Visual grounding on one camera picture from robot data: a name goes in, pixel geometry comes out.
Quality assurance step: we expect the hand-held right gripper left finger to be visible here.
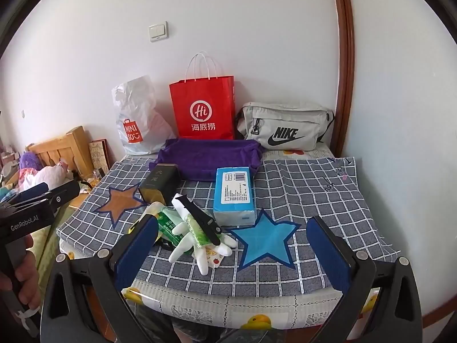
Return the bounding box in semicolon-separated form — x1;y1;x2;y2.
41;214;159;343

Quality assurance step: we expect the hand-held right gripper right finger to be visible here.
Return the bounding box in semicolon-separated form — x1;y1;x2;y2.
306;216;424;343

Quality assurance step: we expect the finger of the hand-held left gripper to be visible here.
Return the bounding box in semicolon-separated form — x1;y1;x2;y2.
7;182;49;204
0;180;81;218

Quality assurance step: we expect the green wipe packet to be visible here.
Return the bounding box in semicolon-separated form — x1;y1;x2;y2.
157;211;186;244

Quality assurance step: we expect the small light green packet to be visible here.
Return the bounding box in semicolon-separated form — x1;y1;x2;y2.
186;218;211;249

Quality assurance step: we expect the white glove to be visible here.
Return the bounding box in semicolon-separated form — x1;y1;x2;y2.
169;194;238;276

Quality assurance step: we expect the black strap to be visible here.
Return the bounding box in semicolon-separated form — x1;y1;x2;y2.
174;195;222;245

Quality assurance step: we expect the fruit print packet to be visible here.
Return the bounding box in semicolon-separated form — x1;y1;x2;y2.
205;246;224;268

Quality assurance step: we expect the purple fabric storage basket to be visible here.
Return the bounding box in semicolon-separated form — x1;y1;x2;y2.
149;138;265;182

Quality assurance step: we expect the person's left hand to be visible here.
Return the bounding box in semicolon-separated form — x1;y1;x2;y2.
0;234;41;308

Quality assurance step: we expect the white patterned blanket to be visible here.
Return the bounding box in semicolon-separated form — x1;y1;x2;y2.
18;162;70;192

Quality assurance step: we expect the wooden nightstand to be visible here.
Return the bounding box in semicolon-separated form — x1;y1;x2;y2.
66;171;108;215

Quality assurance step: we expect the purple plush toy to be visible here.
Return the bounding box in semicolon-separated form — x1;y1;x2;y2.
19;151;43;170

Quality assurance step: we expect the wooden headboard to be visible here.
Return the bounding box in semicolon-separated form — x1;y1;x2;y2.
27;126;95;176

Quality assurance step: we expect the doodle cover notebook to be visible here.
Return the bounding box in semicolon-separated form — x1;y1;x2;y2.
88;139;109;172

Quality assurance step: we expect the brown star sticker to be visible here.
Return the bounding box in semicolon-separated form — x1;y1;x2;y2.
96;182;149;227

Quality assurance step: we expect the grey checked cloth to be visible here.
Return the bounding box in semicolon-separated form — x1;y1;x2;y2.
57;155;400;295

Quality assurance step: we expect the blue star sticker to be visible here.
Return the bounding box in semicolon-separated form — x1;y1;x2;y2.
228;209;302;270

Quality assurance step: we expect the dark tea tin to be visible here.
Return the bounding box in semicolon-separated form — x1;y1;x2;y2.
139;163;181;204

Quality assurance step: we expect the duck print bed sheet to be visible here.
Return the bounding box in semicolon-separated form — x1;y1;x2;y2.
59;146;400;343

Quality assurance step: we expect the white plastic shopping bag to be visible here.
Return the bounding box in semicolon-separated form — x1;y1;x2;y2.
111;75;176;156

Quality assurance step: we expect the blue tissue pack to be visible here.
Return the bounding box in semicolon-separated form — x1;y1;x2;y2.
213;167;257;226

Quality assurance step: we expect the grey waist bag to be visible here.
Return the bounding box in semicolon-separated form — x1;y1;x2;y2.
235;102;336;151

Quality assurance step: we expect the red paper bag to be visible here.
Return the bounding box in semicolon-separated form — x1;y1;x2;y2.
169;52;236;141

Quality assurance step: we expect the white light switch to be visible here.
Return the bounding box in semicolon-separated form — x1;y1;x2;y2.
149;22;168;42

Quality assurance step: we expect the brown wooden door frame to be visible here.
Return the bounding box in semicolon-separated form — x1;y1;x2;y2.
328;0;356;154

